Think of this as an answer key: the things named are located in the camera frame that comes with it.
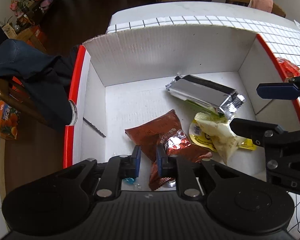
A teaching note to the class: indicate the pale yellow snack bag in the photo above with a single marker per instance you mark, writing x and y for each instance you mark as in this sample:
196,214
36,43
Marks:
218,129

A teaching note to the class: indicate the wooden chair with towel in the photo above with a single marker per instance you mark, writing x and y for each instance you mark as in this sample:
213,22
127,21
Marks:
276,9

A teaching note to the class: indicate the orange juice carton box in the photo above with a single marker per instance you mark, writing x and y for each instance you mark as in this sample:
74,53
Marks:
9,120

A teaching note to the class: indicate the foil chocolate ball cup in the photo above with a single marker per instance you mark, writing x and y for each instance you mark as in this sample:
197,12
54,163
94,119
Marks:
170,184

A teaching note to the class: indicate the pink towel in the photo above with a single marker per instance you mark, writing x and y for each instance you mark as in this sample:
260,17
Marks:
264,5

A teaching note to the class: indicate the yellow minion jelly cup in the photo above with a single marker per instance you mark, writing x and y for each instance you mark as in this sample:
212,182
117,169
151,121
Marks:
201,139

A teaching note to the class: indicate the dark jeans on chair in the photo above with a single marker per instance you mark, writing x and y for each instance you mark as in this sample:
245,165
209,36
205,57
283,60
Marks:
46,78

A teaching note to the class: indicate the copper Oreo snack bag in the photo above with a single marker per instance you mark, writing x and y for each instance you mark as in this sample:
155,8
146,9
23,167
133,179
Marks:
165,131

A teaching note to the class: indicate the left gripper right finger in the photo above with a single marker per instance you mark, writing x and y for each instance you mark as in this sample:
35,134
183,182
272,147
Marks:
182,170

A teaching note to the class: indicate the red patterned snack packet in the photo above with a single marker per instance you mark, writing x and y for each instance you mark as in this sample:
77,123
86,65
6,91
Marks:
288,68

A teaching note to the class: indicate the white grid tablecloth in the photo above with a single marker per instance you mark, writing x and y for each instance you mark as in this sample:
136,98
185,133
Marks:
227,22

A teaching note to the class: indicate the red white cardboard box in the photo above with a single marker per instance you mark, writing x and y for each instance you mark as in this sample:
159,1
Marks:
120,80

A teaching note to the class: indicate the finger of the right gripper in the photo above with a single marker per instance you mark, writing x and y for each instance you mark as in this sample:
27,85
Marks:
280,91
255,130

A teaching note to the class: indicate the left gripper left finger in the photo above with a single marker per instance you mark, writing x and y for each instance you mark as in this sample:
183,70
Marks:
114,171

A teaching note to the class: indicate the wooden chair left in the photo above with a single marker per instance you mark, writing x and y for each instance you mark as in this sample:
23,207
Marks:
15,95

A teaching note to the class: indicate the silver black snack bar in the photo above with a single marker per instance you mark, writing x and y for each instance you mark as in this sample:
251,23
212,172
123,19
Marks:
211,96

